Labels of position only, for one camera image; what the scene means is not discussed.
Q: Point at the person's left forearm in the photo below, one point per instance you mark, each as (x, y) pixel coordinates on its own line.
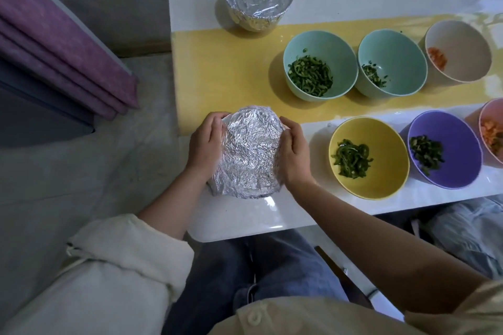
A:
(173, 205)

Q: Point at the pink bowl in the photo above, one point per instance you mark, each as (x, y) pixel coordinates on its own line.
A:
(485, 111)

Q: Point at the white bowl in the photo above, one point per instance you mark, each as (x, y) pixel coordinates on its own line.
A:
(463, 48)

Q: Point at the person's left fingers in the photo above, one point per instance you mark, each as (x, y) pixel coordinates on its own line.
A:
(218, 119)

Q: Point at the teal bowl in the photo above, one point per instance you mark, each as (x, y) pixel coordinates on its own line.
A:
(401, 60)
(338, 52)

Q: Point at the purple bowl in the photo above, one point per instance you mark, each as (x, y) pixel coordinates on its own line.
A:
(459, 150)

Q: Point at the person's right hand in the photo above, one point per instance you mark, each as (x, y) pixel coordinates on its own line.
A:
(296, 158)

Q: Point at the person's right fingers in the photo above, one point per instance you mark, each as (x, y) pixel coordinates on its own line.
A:
(290, 128)

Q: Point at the dark wooden stool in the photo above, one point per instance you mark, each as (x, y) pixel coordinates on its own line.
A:
(349, 283)

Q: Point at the cream shirt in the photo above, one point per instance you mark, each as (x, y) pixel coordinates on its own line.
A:
(98, 279)

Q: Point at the yellow bowl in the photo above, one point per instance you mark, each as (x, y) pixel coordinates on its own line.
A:
(387, 154)

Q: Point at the blue jeans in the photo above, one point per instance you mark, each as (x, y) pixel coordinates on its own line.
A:
(251, 268)

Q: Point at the dark grey folded mat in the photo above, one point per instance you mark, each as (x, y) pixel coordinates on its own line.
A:
(35, 111)

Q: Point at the chopped carrot heap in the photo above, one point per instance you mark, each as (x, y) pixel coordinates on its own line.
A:
(493, 138)
(438, 58)

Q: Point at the folded purple mat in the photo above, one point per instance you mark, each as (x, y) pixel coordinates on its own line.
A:
(51, 36)

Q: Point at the person's left hand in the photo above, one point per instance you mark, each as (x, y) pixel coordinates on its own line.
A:
(202, 146)

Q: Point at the person's right forearm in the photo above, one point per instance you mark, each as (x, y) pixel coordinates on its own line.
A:
(373, 248)

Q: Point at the yellow table runner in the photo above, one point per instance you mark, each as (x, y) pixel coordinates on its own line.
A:
(228, 71)

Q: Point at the chopped green pepper heap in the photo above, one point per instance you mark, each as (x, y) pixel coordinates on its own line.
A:
(373, 75)
(310, 75)
(426, 154)
(349, 160)

